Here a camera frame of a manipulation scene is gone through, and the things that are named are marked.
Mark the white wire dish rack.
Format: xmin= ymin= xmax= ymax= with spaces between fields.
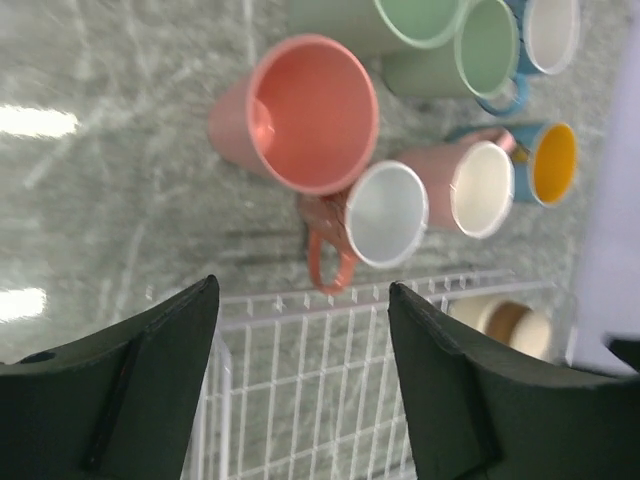
xmin=185 ymin=269 xmax=576 ymax=480

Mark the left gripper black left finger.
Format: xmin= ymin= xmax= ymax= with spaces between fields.
xmin=1 ymin=275 xmax=220 ymax=479

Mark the orange floral mug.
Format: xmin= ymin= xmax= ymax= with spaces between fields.
xmin=297 ymin=160 xmax=429 ymax=295

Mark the pink mug, cream inside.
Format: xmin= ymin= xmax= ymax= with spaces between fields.
xmin=397 ymin=127 xmax=516 ymax=239

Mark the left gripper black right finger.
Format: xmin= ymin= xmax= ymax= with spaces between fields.
xmin=388 ymin=283 xmax=639 ymax=479

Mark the cream and brown ceramic cup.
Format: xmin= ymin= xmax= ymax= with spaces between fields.
xmin=448 ymin=295 xmax=552 ymax=360

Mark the blue mug, white inside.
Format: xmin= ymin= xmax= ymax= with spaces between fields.
xmin=478 ymin=0 xmax=581 ymax=116

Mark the tall green plastic cup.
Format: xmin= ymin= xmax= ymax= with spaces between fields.
xmin=287 ymin=0 xmax=469 ymax=57

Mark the short green plastic cup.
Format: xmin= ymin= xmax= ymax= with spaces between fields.
xmin=381 ymin=0 xmax=520 ymax=99

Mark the blue mug, yellow inside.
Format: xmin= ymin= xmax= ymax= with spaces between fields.
xmin=507 ymin=122 xmax=578 ymax=208

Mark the tall pink plastic cup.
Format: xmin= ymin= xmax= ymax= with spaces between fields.
xmin=208 ymin=34 xmax=379 ymax=196

